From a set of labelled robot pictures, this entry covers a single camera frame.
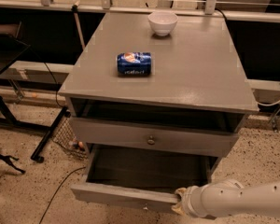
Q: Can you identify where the black floor cable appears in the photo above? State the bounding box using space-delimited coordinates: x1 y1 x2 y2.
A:
38 166 87 224

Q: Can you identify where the black clamp tool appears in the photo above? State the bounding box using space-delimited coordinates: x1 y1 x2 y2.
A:
0 154 25 174

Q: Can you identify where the blue soda can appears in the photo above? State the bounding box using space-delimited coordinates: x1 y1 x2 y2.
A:
117 52 152 76

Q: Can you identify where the black stand with tray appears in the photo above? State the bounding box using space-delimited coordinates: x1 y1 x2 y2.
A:
0 24 67 163

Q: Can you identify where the white bowl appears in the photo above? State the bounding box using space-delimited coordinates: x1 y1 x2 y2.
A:
147 11 178 36

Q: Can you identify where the grey top drawer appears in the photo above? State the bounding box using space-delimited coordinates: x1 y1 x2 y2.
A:
70 117 239 157

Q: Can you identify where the grey drawer cabinet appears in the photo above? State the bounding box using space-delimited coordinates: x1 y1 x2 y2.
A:
58 11 259 173

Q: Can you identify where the wooden stick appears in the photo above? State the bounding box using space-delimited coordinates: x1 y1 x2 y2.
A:
71 0 86 50

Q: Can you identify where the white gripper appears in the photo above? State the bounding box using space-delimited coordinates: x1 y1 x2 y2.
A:
171 186 203 217

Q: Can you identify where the grey drawer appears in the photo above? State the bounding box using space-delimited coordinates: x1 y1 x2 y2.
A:
70 117 239 157
71 144 219 213

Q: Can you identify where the wire mesh basket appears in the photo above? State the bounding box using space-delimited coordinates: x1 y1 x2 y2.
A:
51 118 87 160

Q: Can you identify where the white wall cable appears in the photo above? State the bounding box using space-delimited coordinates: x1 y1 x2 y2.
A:
257 91 280 107

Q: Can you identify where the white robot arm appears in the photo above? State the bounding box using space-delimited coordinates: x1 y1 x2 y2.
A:
172 179 280 218

